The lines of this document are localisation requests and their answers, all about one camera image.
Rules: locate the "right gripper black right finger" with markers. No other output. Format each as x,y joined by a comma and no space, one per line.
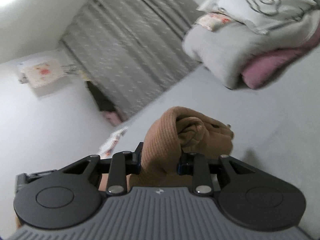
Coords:
244,194

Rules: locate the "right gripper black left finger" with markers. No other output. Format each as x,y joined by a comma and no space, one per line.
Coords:
70,195

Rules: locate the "brown knit sweater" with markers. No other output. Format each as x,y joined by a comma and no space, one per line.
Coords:
179,130

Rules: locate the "person's left hand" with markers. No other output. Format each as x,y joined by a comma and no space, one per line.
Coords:
103,182

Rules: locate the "open books and papers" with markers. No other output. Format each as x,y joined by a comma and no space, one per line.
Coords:
107,148

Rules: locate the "grey bed sheet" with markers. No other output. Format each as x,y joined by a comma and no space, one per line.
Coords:
276,128

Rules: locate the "pink hanging garment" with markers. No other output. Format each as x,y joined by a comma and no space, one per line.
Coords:
114,118

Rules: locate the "dark hanging garment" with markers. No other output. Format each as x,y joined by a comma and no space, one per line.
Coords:
103,103

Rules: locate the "pink pillow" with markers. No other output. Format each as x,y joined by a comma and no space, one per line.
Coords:
260,69

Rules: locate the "grey folded duvet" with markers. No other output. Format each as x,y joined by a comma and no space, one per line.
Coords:
226,51

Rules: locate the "grey patterned curtain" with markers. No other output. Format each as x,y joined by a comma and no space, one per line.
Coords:
131,49

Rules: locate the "floral patterned cloth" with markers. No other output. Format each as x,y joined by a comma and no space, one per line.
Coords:
214,21

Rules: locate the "white pillow with swirl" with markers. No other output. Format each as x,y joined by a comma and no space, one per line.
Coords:
261,16

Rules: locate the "covered wall air conditioner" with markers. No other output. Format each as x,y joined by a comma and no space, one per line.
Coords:
42,72

